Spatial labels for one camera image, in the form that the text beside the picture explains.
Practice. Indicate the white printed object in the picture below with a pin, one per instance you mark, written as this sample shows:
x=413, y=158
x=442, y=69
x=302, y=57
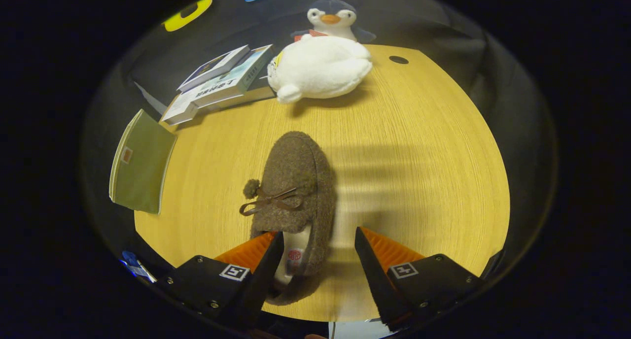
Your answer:
x=144, y=273

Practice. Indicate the pale cover book black title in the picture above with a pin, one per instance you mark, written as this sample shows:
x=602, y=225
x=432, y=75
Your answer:
x=231, y=83

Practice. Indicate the dark cover book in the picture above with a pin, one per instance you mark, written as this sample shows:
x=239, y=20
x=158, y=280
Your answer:
x=254, y=95

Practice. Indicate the penguin plush toy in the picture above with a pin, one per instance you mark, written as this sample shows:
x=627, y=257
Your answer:
x=331, y=17

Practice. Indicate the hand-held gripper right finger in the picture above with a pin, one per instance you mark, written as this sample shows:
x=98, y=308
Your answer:
x=377, y=285

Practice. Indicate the small book blue photo cover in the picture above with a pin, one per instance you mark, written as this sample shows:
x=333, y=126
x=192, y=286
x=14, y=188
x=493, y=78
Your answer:
x=214, y=68

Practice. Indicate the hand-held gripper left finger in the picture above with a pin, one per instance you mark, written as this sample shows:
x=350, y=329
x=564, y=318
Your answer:
x=263, y=280

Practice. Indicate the brown fuzzy shoe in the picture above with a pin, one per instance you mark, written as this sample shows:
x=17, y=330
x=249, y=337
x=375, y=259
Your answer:
x=296, y=171

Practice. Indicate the green fabric storage box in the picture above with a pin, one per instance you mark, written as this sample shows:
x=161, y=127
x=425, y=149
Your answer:
x=143, y=171

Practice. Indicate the blue crumpled object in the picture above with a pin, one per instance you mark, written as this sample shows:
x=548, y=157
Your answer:
x=129, y=257

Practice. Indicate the black table grommet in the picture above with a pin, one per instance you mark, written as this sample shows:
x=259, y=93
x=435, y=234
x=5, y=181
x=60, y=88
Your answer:
x=398, y=59

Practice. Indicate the white text cover book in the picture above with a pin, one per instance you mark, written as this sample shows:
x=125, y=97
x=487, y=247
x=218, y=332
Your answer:
x=178, y=111

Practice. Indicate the white duck plush toy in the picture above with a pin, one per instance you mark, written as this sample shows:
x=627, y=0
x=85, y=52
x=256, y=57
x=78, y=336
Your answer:
x=320, y=68

